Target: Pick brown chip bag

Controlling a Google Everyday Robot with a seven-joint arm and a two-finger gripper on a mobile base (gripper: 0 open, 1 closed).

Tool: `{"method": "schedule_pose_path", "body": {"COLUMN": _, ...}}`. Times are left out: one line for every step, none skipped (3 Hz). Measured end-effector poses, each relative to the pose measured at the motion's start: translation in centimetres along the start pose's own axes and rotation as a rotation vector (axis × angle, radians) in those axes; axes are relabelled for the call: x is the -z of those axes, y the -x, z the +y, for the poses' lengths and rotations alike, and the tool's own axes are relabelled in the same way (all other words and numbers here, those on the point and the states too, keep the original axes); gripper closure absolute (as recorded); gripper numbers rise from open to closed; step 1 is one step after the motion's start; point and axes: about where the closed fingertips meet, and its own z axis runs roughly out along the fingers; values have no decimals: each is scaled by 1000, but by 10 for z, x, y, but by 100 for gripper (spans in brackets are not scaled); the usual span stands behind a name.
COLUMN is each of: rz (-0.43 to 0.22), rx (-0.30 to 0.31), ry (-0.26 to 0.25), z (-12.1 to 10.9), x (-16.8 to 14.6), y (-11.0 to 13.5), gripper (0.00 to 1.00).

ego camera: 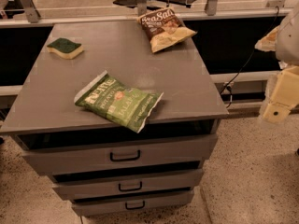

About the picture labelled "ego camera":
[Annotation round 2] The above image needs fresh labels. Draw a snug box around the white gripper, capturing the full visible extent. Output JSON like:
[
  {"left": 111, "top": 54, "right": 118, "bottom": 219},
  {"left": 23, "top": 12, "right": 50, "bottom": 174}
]
[{"left": 254, "top": 4, "right": 299, "bottom": 123}]

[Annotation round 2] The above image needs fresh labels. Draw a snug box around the brown sea salt chip bag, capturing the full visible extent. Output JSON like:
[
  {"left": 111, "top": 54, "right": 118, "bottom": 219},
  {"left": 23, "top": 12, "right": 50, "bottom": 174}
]
[{"left": 137, "top": 7, "right": 196, "bottom": 53}]

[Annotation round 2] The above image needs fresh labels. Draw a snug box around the green jalapeno chip bag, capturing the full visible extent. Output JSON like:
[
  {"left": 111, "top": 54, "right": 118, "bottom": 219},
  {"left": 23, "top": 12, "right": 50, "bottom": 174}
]
[{"left": 74, "top": 71, "right": 164, "bottom": 133}]

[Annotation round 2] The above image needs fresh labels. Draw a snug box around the grey drawer cabinet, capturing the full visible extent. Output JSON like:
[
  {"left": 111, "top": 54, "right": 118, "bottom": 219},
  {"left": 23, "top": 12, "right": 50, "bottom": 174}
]
[{"left": 2, "top": 21, "right": 227, "bottom": 216}]

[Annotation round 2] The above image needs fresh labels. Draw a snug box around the green yellow sponge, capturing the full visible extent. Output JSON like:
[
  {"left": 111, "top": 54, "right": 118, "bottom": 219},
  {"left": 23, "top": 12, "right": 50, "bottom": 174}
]
[{"left": 47, "top": 38, "right": 83, "bottom": 60}]

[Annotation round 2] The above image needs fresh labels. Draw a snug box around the bottom grey drawer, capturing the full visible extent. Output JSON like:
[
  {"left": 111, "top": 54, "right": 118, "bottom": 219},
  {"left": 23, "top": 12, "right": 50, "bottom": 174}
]
[{"left": 72, "top": 190, "right": 193, "bottom": 217}]

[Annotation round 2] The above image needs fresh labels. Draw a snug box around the grey drawer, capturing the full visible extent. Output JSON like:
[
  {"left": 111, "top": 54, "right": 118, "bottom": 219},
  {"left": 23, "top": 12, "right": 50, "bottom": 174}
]
[
  {"left": 72, "top": 190, "right": 193, "bottom": 217},
  {"left": 53, "top": 169, "right": 203, "bottom": 201},
  {"left": 23, "top": 134, "right": 218, "bottom": 175}
]

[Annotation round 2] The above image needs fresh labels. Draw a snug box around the middle grey drawer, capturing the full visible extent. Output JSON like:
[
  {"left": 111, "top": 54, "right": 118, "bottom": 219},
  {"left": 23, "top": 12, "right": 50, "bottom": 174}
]
[{"left": 53, "top": 169, "right": 203, "bottom": 201}]

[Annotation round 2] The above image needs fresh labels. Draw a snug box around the top grey drawer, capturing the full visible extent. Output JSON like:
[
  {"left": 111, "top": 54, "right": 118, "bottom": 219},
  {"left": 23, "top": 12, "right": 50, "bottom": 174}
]
[{"left": 23, "top": 134, "right": 218, "bottom": 175}]

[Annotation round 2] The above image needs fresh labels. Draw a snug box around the black cable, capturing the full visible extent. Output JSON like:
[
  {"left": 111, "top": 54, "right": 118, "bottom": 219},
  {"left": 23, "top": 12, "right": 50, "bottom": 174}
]
[{"left": 219, "top": 5, "right": 281, "bottom": 109}]

